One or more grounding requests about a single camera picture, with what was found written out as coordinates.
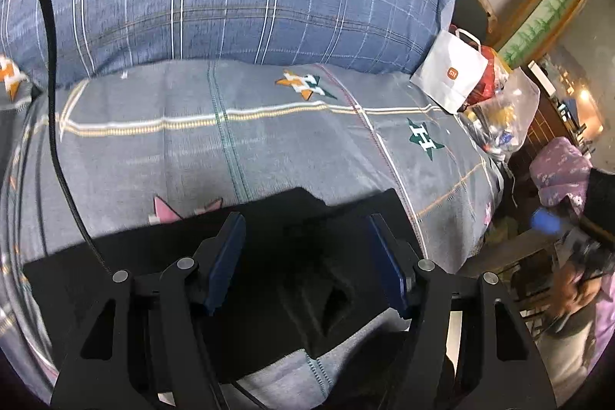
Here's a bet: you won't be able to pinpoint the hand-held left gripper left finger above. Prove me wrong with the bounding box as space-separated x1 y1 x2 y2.
49 211 248 410

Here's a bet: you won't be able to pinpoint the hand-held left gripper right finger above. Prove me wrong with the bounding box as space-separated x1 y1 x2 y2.
369 213 559 410

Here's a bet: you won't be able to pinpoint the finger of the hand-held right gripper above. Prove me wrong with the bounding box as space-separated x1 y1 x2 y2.
530 207 564 234

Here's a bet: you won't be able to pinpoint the black pants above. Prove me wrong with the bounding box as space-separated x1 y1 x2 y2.
23 186 424 392

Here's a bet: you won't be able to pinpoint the person's right hand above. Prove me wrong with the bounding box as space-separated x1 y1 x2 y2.
552 265 603 322

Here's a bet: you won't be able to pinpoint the wooden furniture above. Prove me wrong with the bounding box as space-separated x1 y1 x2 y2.
480 227 565 300

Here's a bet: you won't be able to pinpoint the purple floral cloth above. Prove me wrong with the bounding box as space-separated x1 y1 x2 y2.
529 136 594 219

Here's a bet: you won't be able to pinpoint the clear plastic bag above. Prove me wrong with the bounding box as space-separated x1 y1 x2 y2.
459 69 541 161

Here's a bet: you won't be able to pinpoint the grey star print bed sheet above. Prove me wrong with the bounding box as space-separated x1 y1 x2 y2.
0 59 505 410

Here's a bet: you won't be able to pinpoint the red plastic bag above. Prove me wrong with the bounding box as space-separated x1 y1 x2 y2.
464 45 510 108

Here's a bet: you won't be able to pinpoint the white paper bag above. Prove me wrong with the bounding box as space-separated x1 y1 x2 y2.
409 26 488 115

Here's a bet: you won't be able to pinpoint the green printed glass panel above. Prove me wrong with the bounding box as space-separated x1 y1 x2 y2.
500 0 600 67

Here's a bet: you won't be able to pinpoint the black board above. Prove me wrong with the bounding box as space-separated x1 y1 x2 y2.
452 0 492 41

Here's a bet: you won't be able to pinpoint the black cable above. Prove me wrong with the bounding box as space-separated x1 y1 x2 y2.
0 0 121 276

